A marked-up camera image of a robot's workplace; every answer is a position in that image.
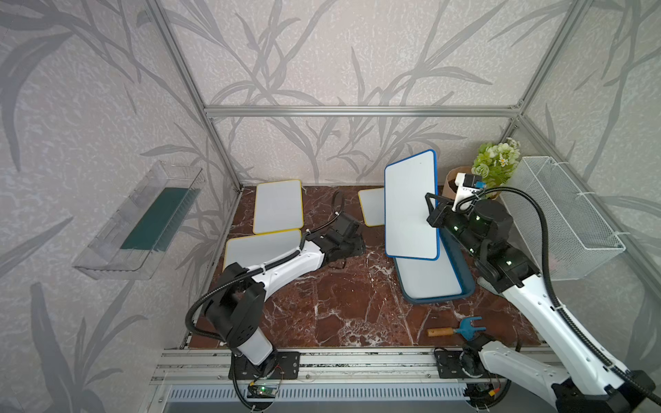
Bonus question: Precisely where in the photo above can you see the dark teal storage tray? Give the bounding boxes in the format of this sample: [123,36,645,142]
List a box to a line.
[398,229,475,305]

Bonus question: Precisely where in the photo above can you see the blue framed whiteboard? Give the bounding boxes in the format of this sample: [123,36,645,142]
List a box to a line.
[395,249,462,301]
[384,150,440,261]

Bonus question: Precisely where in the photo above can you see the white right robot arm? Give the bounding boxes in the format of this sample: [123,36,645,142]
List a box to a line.
[424,188,660,412]

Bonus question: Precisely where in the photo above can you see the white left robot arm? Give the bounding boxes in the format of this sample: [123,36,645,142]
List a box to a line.
[185,213,366,370]

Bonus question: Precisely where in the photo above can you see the yellow framed whiteboard right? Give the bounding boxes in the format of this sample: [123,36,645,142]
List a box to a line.
[358,188,385,227]

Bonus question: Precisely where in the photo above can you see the yellow framed whiteboard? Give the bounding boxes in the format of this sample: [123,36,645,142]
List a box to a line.
[222,230,301,270]
[253,180,304,234]
[358,188,385,227]

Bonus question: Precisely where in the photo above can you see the yellow framed whiteboard far left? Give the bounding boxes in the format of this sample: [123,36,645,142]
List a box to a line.
[253,180,304,234]

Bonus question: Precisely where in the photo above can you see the yellow framed whiteboard near left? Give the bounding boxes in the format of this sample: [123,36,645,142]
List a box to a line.
[222,230,301,270]

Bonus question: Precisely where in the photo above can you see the beige flower pot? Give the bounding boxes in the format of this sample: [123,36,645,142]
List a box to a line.
[442,166,472,200]

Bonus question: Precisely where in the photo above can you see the green white artificial flowers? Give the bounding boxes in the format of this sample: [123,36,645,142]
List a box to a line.
[472,138,521,189]

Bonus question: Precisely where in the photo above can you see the green circuit board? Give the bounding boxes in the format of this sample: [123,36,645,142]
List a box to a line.
[248,383,279,399]

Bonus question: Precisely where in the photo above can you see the white wire mesh basket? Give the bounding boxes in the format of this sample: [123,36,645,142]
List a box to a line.
[508,156,626,282]

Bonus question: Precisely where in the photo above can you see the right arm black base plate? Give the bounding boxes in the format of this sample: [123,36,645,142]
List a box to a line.
[433,348,503,380]

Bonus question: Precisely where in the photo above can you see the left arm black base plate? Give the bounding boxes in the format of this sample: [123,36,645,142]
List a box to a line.
[228,350,301,380]

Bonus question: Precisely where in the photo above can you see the right circuit board with wires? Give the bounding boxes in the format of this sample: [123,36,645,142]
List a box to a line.
[464,384,500,411]

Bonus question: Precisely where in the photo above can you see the clear plastic wall shelf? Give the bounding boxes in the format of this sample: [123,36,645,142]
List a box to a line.
[73,161,207,280]

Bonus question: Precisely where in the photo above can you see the aluminium front rail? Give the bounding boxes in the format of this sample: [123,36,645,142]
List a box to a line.
[150,347,445,385]

